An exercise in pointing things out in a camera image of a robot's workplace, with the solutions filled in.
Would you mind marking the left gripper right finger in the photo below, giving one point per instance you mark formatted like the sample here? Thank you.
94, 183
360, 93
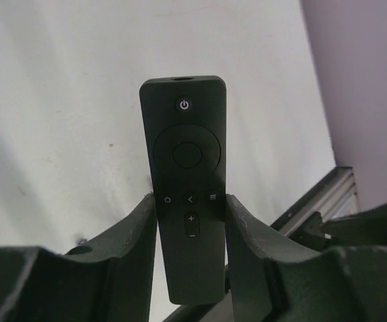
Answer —
255, 251

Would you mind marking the right aluminium frame post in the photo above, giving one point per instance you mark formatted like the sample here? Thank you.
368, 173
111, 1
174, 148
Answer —
333, 196

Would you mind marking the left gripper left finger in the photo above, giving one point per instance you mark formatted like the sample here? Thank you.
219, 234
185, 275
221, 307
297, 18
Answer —
126, 251

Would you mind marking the black remote control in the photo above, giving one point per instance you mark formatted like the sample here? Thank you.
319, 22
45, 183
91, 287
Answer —
185, 125

